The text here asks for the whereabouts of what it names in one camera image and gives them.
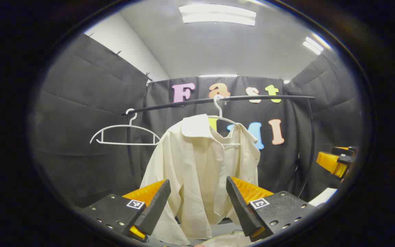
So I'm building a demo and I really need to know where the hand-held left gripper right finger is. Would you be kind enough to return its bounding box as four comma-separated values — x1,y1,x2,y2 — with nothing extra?
226,176,318,242

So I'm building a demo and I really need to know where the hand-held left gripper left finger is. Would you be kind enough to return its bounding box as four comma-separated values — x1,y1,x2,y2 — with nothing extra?
81,179,171,243

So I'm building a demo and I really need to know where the cream collared shirt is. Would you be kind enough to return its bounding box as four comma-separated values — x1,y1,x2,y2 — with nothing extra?
139,114,261,246

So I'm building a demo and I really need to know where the white plastic hanger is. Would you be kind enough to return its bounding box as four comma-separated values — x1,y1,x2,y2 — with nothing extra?
208,95,242,146
90,108,161,146

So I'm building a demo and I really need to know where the black clothes rack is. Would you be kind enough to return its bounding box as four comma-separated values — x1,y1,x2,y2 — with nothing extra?
121,95,316,199

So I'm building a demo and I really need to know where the white flat board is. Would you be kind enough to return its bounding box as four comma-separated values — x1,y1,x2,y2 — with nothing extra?
309,188,338,207

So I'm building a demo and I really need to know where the small ceiling light panel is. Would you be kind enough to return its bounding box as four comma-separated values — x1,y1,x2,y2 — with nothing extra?
302,33,332,55

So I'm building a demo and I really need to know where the large ceiling light panel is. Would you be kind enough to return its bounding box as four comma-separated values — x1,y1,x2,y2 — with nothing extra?
179,3,257,26

